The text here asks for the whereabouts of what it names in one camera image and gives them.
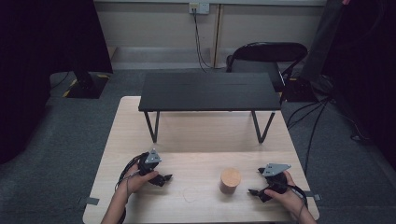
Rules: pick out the black curtain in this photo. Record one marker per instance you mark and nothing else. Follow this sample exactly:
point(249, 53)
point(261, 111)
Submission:
point(37, 62)
point(364, 62)

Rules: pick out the black folding chair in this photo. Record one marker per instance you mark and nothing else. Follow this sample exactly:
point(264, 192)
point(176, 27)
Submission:
point(264, 62)

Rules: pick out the white wall socket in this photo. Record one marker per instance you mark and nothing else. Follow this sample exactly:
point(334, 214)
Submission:
point(199, 7)

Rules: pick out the black stand base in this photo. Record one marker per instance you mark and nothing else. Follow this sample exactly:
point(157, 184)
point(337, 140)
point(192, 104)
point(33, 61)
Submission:
point(87, 87)

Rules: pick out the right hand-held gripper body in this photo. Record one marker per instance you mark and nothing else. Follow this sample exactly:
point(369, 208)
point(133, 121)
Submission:
point(275, 177)

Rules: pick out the person's right hand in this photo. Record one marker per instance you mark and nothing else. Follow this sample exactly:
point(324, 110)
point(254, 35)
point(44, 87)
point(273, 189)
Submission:
point(288, 199)

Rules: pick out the grey tape strip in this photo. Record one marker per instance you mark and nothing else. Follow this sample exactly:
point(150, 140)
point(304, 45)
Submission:
point(90, 201)
point(313, 196)

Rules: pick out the person's left hand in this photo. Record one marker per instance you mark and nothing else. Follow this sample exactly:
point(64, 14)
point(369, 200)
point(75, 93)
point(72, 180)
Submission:
point(138, 182)

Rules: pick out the black shelf riser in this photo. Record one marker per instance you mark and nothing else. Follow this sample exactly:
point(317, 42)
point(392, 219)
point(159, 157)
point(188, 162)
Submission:
point(210, 91)

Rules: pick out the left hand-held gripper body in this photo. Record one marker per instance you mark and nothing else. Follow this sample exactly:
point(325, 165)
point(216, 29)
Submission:
point(148, 161)

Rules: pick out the wooden cylinder block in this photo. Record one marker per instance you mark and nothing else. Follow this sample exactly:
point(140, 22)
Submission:
point(229, 182)

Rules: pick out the black floor box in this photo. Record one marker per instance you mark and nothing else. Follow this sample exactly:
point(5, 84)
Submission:
point(300, 90)

